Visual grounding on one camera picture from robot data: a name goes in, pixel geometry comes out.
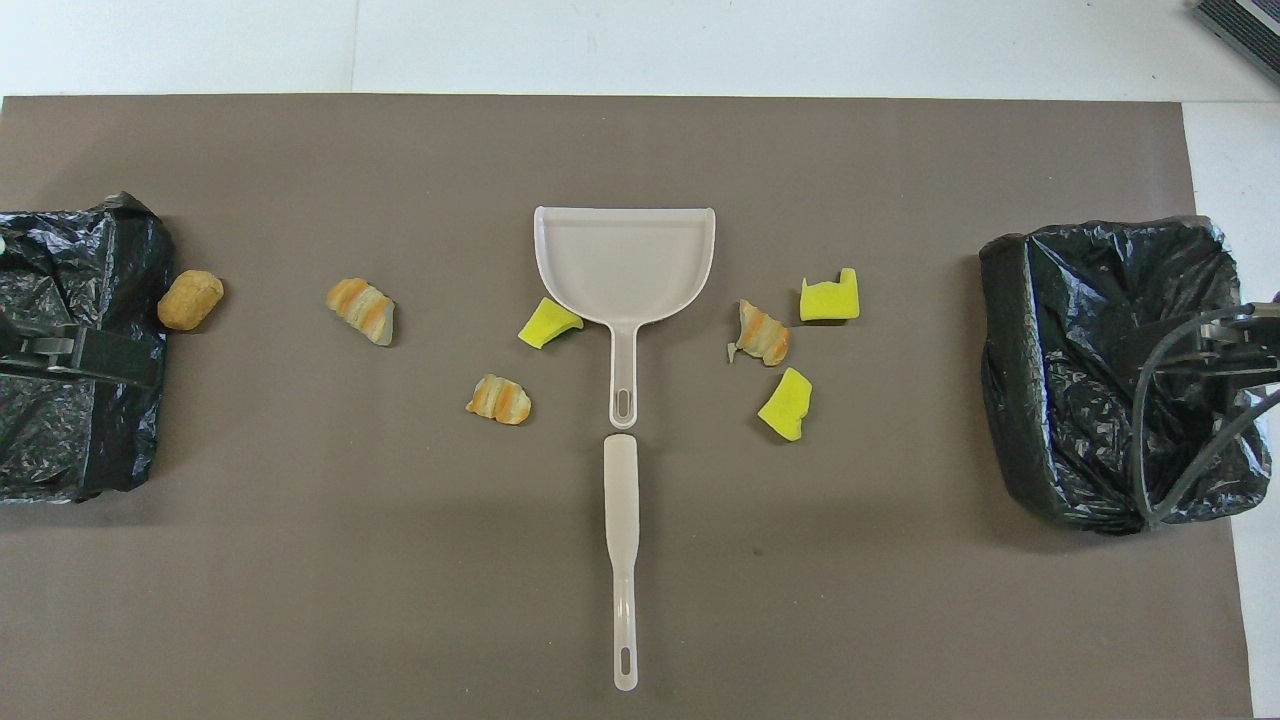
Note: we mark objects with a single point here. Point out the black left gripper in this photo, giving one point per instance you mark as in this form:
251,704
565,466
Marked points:
90,358

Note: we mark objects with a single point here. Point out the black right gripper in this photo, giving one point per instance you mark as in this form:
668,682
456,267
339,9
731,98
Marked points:
1240,365

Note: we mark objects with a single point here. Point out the brown round bread roll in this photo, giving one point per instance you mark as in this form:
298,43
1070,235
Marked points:
190,300

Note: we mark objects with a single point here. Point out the grey ribbed device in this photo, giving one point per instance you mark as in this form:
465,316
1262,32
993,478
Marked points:
1245,25

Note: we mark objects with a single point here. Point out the yellow green scouring sponge piece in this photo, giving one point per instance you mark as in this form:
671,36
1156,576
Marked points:
545,325

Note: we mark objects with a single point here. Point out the beige plastic dustpan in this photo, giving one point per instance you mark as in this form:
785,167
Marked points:
620,260

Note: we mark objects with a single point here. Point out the notched yellow sponge piece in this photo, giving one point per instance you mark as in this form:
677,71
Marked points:
828,300

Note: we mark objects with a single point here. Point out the beige hand brush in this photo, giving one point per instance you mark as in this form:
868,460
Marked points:
621,490

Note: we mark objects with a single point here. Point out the brown table mat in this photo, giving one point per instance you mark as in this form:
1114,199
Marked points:
400,560

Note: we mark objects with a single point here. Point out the black bag lined bin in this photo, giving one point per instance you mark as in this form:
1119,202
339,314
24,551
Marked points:
1060,400
60,440

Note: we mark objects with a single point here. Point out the croissant piece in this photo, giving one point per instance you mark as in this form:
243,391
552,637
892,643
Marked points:
498,400
360,308
765,338

